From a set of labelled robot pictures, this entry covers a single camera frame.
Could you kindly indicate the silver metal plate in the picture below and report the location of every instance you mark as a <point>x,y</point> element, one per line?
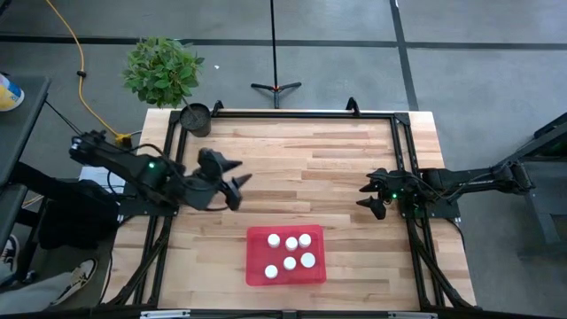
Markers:
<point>165,314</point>
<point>412,315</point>

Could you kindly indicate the red translucent plastic basket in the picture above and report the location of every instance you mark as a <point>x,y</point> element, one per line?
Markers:
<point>257,252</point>

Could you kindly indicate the black frame bracket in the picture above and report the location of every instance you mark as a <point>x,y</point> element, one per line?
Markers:
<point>217,108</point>
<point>353,106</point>

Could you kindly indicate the black bag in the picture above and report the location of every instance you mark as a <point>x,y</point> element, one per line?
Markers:
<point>75,217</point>

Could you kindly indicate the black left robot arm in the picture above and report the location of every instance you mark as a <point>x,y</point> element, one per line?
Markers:
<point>133,166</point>

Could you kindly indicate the orange pill bottle white cap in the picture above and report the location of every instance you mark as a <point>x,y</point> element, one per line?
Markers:
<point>308,260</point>

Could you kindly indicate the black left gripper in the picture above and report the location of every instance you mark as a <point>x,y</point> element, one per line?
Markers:
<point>212,164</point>

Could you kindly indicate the black side stand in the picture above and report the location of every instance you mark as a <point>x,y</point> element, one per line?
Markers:
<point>553,137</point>

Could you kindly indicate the green leafy plant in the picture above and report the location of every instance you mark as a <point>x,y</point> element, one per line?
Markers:
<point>161,71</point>

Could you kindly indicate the person's leg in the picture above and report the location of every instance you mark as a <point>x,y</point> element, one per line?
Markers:
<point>31,294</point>

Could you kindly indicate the black plant pot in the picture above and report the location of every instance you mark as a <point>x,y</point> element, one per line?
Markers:
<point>196,120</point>

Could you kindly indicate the black tripod stand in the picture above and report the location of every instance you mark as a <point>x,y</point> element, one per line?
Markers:
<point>275,86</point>

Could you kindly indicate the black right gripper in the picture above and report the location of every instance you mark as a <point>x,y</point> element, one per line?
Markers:
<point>394,186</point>

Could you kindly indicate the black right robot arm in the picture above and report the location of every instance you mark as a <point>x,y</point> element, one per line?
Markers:
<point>465,179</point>

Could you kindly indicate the black aluminium table frame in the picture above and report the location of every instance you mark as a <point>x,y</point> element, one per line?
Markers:
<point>310,114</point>

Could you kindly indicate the grey side table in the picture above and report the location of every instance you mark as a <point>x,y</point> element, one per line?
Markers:
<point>17,133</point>

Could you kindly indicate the person's shoe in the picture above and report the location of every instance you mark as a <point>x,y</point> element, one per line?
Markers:
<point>80,274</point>
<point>10,252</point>

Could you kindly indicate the blue and yellow package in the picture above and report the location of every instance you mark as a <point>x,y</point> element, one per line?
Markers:
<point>9,95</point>

